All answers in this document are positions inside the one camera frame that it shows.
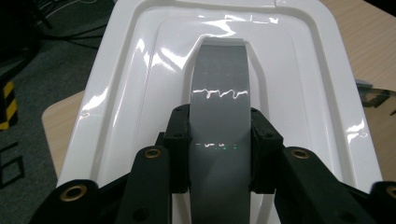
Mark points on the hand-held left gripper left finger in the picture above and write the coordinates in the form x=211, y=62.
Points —
x=179, y=155

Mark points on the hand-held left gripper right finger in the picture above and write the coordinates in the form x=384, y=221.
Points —
x=264, y=155

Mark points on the black yellow striped stand base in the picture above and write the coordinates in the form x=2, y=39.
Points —
x=7, y=105

